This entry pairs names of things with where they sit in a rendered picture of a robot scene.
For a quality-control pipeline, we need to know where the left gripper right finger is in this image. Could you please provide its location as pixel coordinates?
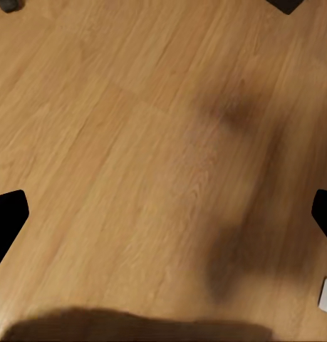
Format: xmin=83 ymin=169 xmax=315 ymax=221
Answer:
xmin=311 ymin=189 xmax=327 ymax=237

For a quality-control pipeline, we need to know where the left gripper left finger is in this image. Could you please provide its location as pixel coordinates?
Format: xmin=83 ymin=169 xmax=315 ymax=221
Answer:
xmin=0 ymin=190 xmax=29 ymax=263

